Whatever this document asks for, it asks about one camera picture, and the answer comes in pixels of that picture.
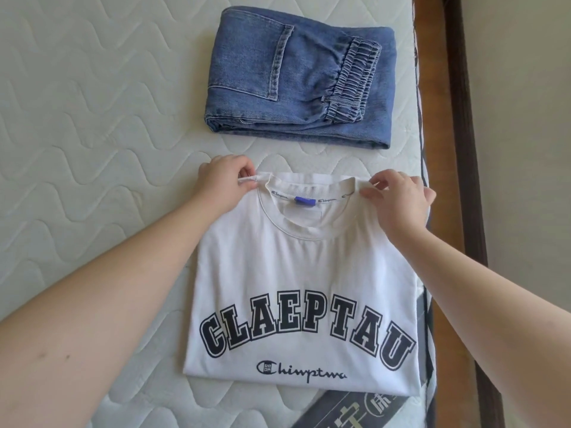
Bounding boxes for person's right hand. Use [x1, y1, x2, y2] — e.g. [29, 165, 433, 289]
[359, 169, 437, 239]

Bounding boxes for person's left hand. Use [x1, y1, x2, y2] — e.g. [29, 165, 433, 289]
[195, 154, 260, 213]

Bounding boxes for white printed t-shirt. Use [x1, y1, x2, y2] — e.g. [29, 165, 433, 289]
[183, 170, 423, 396]

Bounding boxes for person's left forearm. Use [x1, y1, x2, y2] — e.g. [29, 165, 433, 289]
[0, 191, 235, 428]

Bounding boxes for person's right forearm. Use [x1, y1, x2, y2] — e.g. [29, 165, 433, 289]
[392, 225, 571, 428]

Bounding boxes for folded blue jeans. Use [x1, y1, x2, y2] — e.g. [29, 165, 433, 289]
[204, 6, 398, 150]

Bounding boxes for white quilted mattress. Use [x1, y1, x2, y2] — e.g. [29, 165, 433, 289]
[0, 0, 436, 428]

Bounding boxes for grey mattress label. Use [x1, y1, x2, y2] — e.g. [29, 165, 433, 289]
[297, 389, 409, 428]

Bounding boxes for brown wooden bed frame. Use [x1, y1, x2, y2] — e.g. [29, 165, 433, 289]
[410, 0, 507, 428]

